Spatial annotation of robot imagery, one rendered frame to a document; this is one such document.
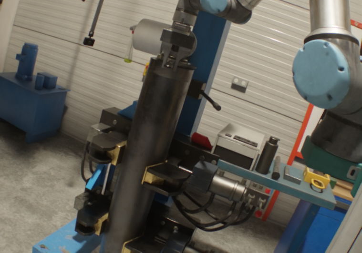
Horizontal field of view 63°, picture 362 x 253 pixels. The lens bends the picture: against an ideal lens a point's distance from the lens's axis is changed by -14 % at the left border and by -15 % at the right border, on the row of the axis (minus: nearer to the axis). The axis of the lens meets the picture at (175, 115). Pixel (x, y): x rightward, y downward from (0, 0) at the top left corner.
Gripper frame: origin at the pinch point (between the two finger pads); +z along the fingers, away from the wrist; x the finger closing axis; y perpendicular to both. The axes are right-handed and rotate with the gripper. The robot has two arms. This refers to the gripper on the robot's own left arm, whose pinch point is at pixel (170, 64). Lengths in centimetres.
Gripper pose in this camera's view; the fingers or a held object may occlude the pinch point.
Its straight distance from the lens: 135.1
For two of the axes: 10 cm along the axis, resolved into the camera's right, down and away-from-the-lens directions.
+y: 0.6, -2.1, 9.7
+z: -2.9, 9.3, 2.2
